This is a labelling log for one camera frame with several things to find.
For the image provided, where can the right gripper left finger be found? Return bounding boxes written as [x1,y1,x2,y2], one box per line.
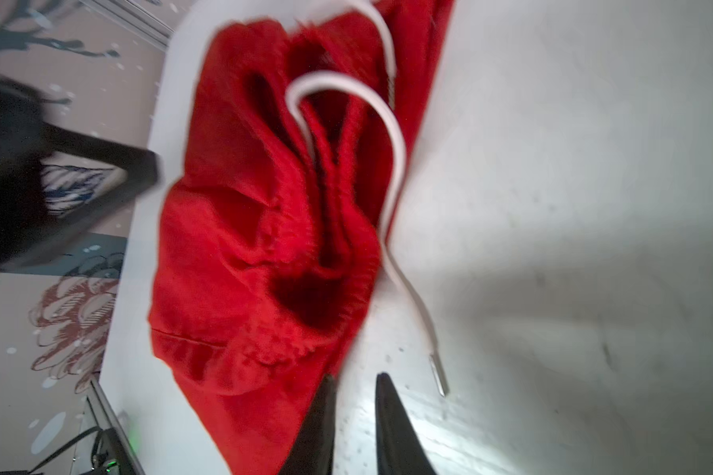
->
[278,375,337,475]

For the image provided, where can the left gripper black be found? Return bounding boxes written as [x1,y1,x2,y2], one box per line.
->
[0,78,158,271]

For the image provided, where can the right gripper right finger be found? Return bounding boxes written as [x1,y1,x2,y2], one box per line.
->
[376,372,436,475]

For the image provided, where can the red shorts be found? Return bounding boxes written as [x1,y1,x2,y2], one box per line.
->
[149,1,453,474]

